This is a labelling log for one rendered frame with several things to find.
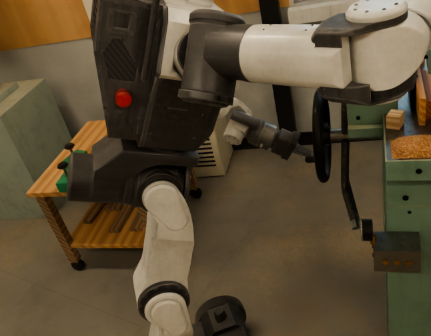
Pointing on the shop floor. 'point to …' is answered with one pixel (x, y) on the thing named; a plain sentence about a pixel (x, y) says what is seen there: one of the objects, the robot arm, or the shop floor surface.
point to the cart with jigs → (122, 218)
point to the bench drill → (23, 145)
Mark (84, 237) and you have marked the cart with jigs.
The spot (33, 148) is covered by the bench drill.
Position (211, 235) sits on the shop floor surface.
